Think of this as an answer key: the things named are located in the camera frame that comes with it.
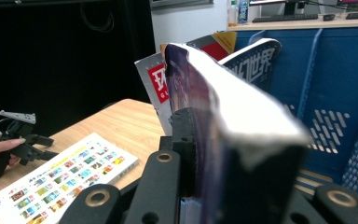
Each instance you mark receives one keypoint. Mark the black curtain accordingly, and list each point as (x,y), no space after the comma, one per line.
(43,62)

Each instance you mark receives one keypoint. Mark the white picture magazine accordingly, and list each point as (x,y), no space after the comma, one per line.
(59,183)

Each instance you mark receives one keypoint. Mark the blue label water bottle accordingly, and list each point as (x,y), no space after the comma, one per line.
(243,12)

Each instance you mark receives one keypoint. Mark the clear bottle with green cap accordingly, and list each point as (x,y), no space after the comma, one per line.
(232,15)

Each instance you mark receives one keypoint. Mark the black monitor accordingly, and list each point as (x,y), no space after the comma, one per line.
(295,7)

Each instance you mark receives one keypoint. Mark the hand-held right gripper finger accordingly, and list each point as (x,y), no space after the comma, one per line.
(185,140)

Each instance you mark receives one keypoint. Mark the magazine with red print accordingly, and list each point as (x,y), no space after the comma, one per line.
(155,81)

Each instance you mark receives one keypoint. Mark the wooden desk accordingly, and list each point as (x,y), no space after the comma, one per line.
(292,25)

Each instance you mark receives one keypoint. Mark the purple magazine with grey spine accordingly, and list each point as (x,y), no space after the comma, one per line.
(254,67)

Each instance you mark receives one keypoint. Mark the purple magazine with white spine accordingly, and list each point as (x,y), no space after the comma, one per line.
(254,124)

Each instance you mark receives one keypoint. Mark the blue file rack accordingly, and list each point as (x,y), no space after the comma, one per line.
(338,77)

